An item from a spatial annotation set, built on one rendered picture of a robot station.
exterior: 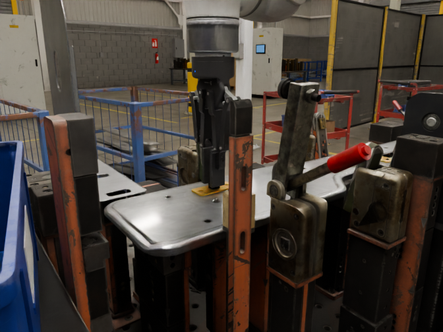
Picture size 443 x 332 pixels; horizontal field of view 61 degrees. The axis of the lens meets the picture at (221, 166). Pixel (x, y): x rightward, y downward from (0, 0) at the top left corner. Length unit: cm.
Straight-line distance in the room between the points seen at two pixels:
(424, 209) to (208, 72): 42
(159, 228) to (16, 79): 812
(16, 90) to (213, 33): 807
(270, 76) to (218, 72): 1064
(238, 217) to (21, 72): 827
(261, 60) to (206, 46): 1085
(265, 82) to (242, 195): 1093
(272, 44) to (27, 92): 650
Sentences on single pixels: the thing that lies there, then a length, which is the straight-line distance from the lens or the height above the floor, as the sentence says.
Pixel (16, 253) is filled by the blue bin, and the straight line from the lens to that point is 21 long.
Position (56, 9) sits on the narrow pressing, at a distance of 51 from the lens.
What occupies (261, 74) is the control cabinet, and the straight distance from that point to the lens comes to 1148.
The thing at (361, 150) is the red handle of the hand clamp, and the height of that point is 114.
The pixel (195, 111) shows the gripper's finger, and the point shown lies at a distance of 72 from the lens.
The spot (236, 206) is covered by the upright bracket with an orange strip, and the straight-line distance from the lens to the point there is 48.
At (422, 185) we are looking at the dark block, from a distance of 70.
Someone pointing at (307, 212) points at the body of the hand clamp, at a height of 104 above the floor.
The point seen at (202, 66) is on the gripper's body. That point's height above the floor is 123.
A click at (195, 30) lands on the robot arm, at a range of 65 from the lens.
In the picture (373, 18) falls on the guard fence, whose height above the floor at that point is 179.
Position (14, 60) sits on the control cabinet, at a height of 114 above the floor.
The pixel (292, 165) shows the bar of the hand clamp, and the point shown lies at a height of 110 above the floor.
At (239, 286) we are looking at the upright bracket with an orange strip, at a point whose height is 94.
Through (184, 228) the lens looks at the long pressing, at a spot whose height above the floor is 100.
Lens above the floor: 125
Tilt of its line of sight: 17 degrees down
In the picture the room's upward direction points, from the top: straight up
